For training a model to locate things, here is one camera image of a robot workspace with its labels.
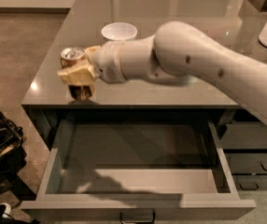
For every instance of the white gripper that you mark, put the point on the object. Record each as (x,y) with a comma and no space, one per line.
(106,61)

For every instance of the orange soda can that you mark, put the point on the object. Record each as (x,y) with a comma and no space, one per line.
(77,73)

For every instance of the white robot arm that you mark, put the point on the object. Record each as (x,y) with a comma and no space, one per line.
(175,51)

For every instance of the open grey top drawer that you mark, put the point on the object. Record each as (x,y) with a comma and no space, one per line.
(96,170)

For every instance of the white bowl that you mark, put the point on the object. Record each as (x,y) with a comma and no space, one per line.
(119,31)

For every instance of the dark side cabinet drawers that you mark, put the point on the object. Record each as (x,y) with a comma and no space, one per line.
(244,140)

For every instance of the metal drawer handle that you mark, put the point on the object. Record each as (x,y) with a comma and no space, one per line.
(137,217)

